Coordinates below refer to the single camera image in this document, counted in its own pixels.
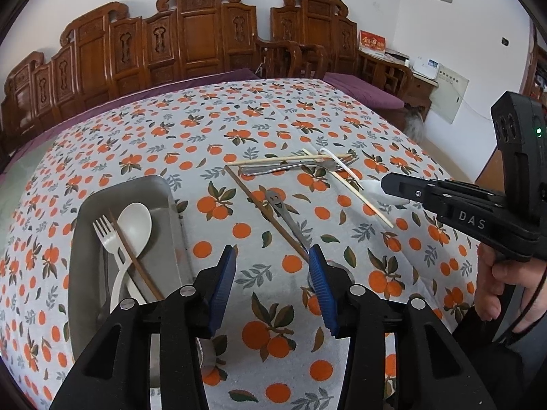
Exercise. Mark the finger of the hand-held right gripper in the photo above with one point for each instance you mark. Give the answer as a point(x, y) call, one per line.
point(406, 188)

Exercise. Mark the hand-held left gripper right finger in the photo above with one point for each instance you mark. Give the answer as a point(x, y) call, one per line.
point(322, 294)

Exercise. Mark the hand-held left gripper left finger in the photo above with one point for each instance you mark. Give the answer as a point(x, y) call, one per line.
point(222, 290)

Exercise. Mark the small white spoon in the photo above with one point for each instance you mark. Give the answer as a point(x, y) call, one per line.
point(376, 186)

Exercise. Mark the beige chopstick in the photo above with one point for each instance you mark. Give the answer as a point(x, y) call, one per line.
point(354, 192)
point(277, 160)

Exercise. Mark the grey metal tray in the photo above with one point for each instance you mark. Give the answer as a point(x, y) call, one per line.
point(164, 230)

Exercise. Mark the brown wooden chopstick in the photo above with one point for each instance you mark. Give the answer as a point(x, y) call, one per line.
point(256, 205)
point(132, 256)

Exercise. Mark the large white spoon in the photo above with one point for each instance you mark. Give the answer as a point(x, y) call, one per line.
point(134, 230)

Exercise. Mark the white fork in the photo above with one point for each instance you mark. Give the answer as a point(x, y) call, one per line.
point(109, 239)

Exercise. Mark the metal fork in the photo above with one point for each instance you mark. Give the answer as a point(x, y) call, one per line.
point(273, 170)

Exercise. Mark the person's right hand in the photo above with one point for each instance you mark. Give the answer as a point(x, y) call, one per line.
point(500, 277)

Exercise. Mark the clear plastic bag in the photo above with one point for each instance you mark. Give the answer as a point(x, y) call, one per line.
point(413, 126)

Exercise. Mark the wooden side table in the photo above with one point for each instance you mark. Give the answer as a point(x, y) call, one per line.
point(421, 94)

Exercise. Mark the purple armchair cushion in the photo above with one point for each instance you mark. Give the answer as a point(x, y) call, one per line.
point(363, 89)

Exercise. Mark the white desk device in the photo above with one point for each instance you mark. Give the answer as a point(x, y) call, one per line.
point(425, 67)

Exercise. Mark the white tissue box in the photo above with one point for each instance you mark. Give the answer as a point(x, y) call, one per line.
point(397, 56)

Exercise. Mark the red box on side table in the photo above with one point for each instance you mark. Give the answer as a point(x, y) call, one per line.
point(372, 42)

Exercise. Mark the orange fruit print tablecloth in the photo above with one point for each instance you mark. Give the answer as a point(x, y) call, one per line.
point(256, 115)

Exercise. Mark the carved wooden armchair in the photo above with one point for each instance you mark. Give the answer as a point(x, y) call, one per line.
point(316, 30)

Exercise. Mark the person's dark clothing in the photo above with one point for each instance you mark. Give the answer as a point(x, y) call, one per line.
point(491, 371)

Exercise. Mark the carved wooden sofa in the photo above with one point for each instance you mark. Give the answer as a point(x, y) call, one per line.
point(196, 38)

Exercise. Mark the wooden door frame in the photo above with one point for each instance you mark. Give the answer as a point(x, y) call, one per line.
point(540, 77)

